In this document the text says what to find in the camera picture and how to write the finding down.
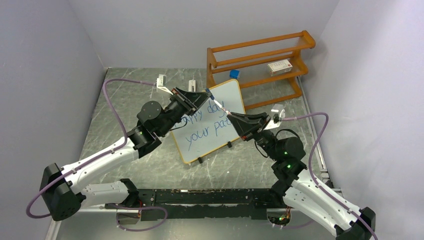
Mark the orange wooden shelf rack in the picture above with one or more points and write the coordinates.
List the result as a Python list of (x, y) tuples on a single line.
[(257, 86)]

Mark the yellow framed whiteboard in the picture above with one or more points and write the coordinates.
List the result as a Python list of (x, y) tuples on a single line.
[(209, 129)]

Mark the blue whiteboard marker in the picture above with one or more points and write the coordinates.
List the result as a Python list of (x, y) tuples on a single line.
[(219, 105)]

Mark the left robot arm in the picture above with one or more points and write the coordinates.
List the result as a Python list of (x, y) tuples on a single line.
[(69, 188)]

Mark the aluminium frame profile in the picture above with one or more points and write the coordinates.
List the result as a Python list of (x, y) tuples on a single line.
[(131, 216)]

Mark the white whiteboard stand piece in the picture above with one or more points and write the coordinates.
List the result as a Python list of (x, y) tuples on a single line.
[(192, 85)]

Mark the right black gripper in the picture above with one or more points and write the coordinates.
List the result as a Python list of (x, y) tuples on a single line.
[(249, 126)]

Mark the white red carton box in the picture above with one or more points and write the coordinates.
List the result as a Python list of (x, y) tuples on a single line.
[(279, 67)]

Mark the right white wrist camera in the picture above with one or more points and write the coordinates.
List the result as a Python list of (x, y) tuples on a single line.
[(277, 113)]

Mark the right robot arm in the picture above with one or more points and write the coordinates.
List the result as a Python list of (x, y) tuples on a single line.
[(297, 186)]

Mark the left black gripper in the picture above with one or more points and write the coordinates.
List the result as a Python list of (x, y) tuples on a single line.
[(190, 101)]

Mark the blue marker cap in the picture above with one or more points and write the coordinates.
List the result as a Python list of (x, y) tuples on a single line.
[(209, 93)]

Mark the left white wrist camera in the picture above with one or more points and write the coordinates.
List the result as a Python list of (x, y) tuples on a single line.
[(160, 85)]

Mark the small blue box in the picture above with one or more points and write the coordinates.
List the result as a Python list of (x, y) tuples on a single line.
[(234, 74)]

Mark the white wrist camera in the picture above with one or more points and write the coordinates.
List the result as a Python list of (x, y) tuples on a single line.
[(160, 85), (277, 113)]

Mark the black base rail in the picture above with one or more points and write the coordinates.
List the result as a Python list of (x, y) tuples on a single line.
[(250, 203)]

